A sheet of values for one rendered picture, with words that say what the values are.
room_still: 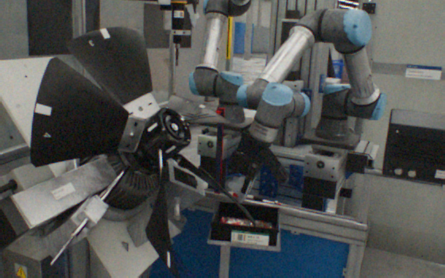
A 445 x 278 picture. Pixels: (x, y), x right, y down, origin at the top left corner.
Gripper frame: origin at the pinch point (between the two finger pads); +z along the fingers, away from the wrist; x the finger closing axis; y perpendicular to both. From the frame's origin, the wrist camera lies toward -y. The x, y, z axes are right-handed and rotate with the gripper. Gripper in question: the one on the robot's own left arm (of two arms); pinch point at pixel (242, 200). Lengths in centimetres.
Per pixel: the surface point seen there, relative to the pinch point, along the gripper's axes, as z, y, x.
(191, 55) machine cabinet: 56, 214, -415
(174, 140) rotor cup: -16.5, 18.0, 20.1
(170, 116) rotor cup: -19.6, 23.2, 14.9
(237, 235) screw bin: 14.5, -2.1, -5.0
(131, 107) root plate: -17.3, 34.4, 15.9
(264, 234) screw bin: 10.9, -9.3, -6.9
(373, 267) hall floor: 80, -73, -152
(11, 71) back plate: -15, 68, 25
